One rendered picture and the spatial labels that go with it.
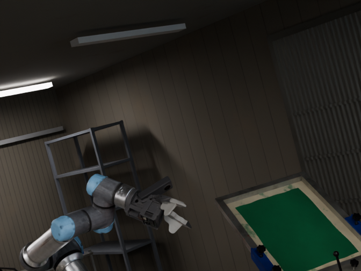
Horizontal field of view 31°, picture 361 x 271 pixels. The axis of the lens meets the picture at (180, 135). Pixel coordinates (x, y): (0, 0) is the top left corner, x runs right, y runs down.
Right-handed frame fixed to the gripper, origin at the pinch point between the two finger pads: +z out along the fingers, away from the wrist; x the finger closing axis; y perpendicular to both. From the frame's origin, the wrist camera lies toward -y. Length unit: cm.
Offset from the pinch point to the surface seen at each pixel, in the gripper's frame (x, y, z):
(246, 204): -150, -80, -22
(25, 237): -602, -124, -386
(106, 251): -550, -136, -250
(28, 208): -589, -160, -400
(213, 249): -532, -185, -126
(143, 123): -479, -284, -264
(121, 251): -530, -138, -225
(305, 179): -155, -110, 3
